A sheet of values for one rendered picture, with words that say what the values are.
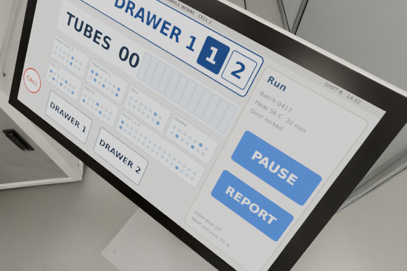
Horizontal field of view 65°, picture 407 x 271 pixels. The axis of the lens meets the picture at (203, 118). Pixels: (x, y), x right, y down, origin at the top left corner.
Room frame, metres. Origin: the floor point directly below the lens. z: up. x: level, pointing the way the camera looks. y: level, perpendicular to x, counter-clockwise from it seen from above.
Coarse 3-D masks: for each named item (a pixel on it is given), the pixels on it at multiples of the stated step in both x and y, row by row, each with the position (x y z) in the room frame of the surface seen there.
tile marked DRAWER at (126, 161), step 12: (108, 132) 0.21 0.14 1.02; (96, 144) 0.20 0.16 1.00; (108, 144) 0.20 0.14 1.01; (120, 144) 0.20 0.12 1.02; (108, 156) 0.19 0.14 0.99; (120, 156) 0.18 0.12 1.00; (132, 156) 0.18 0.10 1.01; (120, 168) 0.17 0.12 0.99; (132, 168) 0.17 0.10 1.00; (144, 168) 0.16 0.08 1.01; (132, 180) 0.15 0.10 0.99
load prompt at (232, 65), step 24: (96, 0) 0.35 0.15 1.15; (120, 0) 0.33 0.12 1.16; (144, 0) 0.32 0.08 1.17; (120, 24) 0.31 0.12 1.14; (144, 24) 0.30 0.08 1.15; (168, 24) 0.29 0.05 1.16; (192, 24) 0.28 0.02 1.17; (168, 48) 0.27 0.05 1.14; (192, 48) 0.26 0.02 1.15; (216, 48) 0.26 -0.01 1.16; (240, 48) 0.25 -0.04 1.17; (216, 72) 0.24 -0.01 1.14; (240, 72) 0.23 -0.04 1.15; (240, 96) 0.21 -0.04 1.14
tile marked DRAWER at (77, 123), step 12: (48, 96) 0.27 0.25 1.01; (60, 96) 0.27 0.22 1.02; (48, 108) 0.26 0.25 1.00; (60, 108) 0.26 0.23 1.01; (72, 108) 0.25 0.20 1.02; (60, 120) 0.24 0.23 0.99; (72, 120) 0.24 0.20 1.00; (84, 120) 0.23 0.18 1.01; (72, 132) 0.22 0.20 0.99; (84, 132) 0.22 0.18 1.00; (84, 144) 0.21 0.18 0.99
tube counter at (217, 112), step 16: (128, 48) 0.29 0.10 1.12; (144, 48) 0.28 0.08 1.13; (128, 64) 0.27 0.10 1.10; (144, 64) 0.27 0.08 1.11; (160, 64) 0.26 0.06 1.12; (144, 80) 0.25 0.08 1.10; (160, 80) 0.25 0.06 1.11; (176, 80) 0.24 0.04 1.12; (192, 80) 0.24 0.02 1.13; (176, 96) 0.23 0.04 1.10; (192, 96) 0.22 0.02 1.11; (208, 96) 0.22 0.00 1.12; (192, 112) 0.21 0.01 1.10; (208, 112) 0.20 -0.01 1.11; (224, 112) 0.20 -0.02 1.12; (224, 128) 0.19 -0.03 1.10
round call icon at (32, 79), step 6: (30, 66) 0.32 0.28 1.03; (24, 72) 0.31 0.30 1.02; (30, 72) 0.31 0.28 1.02; (36, 72) 0.31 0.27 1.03; (24, 78) 0.31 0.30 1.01; (30, 78) 0.30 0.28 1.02; (36, 78) 0.30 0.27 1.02; (42, 78) 0.30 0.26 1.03; (24, 84) 0.30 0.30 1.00; (30, 84) 0.30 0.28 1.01; (36, 84) 0.29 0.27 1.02; (30, 90) 0.29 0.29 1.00; (36, 90) 0.29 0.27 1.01; (36, 96) 0.28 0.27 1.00
